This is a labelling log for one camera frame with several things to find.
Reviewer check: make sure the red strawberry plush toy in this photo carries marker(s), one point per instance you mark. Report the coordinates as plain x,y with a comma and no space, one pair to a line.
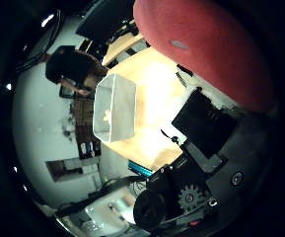
202,46

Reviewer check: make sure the clear plastic container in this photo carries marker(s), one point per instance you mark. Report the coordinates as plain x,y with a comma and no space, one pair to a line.
115,108

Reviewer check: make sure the brown shelf with items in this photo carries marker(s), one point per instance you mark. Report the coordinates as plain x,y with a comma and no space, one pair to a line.
84,130

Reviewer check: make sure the person in black shirt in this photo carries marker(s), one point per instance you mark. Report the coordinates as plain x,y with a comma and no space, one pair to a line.
74,69

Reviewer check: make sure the blue aluminium table frame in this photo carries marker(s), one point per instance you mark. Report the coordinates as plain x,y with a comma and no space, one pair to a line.
139,168

